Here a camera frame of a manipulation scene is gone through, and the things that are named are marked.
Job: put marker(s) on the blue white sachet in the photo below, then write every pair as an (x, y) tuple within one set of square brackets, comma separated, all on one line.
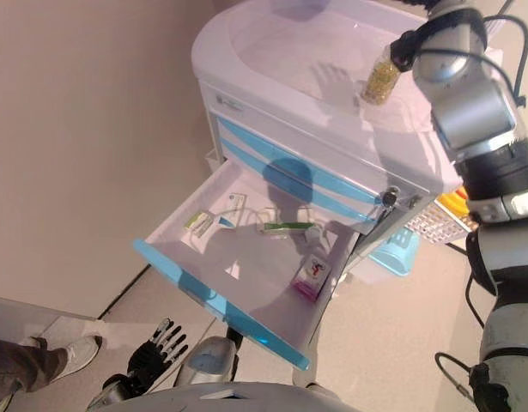
[(227, 221)]

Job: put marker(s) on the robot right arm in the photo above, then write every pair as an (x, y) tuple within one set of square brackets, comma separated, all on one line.
[(469, 107)]

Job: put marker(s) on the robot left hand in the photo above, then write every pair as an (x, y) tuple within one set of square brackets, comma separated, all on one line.
[(149, 358)]

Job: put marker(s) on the bystander person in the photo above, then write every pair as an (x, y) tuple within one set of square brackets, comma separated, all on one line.
[(27, 365)]

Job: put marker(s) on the blue waste bin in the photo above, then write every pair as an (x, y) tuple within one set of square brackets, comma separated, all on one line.
[(394, 255)]

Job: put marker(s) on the long white green medicine box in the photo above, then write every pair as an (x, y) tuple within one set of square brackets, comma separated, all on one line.
[(285, 229)]

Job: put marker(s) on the black cart key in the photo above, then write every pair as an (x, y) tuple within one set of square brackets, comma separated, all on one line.
[(389, 199)]

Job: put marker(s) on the white mesh basket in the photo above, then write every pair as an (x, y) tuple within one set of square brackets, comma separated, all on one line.
[(435, 225)]

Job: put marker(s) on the yellow sharps container red lid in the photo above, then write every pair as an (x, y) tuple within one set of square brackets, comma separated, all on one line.
[(450, 204)]

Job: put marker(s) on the blue fronted cart drawer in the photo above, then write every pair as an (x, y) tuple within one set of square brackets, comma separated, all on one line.
[(255, 274), (255, 156), (263, 143)]

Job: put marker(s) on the robot left leg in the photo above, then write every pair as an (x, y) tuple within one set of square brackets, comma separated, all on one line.
[(208, 360)]

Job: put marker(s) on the purple white medicine box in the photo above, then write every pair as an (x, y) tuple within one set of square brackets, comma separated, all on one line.
[(311, 274)]

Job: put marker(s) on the white medical cart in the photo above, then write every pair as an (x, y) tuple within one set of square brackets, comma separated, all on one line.
[(289, 56)]

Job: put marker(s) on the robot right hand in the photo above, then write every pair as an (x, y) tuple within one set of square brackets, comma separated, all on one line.
[(405, 47)]

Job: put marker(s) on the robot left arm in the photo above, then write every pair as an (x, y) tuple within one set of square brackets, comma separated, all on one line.
[(113, 392)]

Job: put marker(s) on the clear bottle yellow capsules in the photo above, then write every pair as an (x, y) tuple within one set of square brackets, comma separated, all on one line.
[(379, 81)]

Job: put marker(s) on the translucent white bin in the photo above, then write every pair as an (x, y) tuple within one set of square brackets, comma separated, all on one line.
[(371, 274)]

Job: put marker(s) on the small green white medicine box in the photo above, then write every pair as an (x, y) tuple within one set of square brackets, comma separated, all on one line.
[(199, 223)]

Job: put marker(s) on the robot grey torso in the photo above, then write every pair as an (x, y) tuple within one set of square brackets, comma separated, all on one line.
[(212, 401)]

